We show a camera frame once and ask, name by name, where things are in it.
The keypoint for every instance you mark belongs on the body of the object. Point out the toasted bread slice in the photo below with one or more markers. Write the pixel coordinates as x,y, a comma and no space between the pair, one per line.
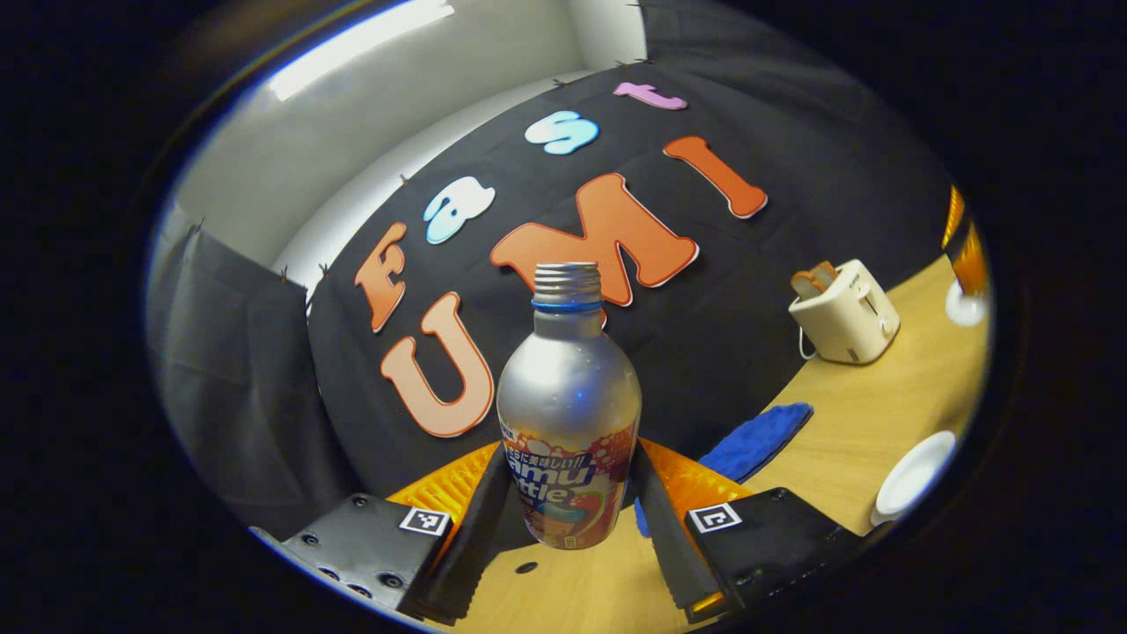
826,271
804,283

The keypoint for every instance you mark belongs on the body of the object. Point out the blue towel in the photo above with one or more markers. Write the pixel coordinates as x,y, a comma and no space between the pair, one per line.
757,440

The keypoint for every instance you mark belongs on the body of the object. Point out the white teacup lid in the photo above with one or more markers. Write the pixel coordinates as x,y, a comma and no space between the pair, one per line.
965,308

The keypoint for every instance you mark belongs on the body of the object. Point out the white toaster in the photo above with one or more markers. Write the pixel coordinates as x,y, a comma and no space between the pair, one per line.
850,317

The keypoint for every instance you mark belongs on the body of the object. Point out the black backdrop cloth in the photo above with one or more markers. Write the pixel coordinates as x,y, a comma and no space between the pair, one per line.
748,335

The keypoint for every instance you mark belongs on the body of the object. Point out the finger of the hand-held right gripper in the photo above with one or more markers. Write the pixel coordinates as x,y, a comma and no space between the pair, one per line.
973,262
953,218

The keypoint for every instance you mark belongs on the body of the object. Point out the white teacup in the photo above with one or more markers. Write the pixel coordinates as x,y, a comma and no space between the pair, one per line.
920,471

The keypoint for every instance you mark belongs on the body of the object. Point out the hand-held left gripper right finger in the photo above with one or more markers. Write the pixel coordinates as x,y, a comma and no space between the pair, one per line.
673,546

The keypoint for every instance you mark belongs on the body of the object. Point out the white saucer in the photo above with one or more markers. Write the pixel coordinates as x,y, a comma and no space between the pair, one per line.
883,517

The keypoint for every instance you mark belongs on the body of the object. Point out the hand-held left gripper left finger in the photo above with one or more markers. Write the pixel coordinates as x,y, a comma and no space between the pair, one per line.
471,555

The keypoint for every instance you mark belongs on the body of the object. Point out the silver water bottle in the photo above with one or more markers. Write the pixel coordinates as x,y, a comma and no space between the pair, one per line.
568,396

